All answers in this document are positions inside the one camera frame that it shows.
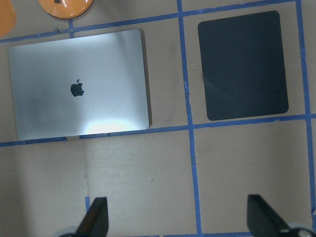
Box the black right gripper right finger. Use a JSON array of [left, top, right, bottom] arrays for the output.
[[247, 195, 290, 237]]

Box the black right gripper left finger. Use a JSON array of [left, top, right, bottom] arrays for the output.
[[77, 197, 109, 237]]

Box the silver laptop notebook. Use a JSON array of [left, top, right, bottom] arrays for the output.
[[8, 30, 150, 140]]

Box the black mousepad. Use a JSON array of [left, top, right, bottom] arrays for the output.
[[197, 11, 289, 121]]

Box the orange desk lamp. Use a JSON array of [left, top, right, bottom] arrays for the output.
[[0, 0, 93, 37]]

